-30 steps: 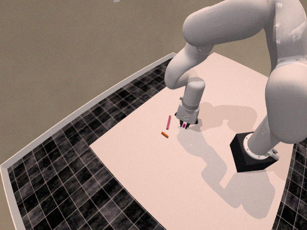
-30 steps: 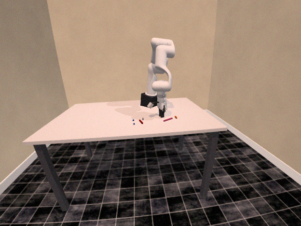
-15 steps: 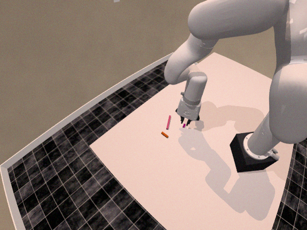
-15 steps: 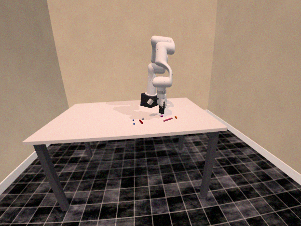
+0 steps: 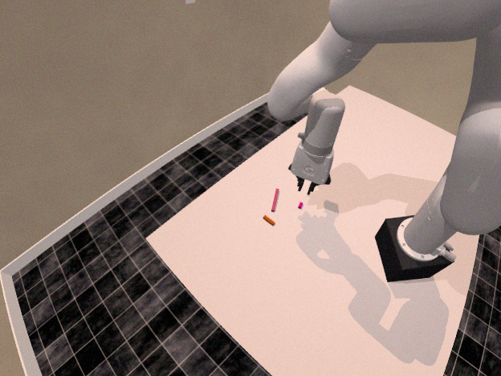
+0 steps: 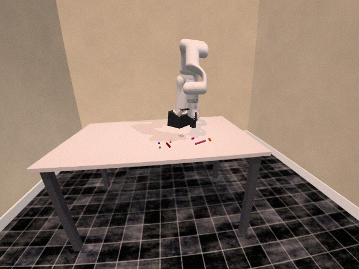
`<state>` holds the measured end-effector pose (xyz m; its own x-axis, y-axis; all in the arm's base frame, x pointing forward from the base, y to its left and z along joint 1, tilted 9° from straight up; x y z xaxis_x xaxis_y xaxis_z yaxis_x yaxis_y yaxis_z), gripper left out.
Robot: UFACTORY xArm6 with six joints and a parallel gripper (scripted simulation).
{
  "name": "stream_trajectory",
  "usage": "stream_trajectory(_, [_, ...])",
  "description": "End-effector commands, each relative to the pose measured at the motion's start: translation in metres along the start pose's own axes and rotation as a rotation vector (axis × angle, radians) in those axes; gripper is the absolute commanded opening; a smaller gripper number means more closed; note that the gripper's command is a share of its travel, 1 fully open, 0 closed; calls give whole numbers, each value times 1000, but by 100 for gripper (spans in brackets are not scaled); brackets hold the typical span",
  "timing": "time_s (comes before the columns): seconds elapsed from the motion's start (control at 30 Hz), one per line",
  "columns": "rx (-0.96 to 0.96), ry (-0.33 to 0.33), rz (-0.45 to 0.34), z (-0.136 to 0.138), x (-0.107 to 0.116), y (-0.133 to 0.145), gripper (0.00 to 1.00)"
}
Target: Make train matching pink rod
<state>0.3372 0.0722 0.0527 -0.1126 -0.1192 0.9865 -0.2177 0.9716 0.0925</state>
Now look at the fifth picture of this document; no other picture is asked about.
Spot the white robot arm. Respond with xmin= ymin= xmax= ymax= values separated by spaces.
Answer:
xmin=267 ymin=0 xmax=501 ymax=263

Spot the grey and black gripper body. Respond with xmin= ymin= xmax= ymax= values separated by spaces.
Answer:
xmin=291 ymin=142 xmax=334 ymax=185

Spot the orange rod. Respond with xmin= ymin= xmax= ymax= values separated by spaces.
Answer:
xmin=263 ymin=215 xmax=275 ymax=226

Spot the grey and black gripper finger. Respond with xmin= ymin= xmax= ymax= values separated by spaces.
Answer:
xmin=288 ymin=164 xmax=305 ymax=191
xmin=307 ymin=174 xmax=331 ymax=195

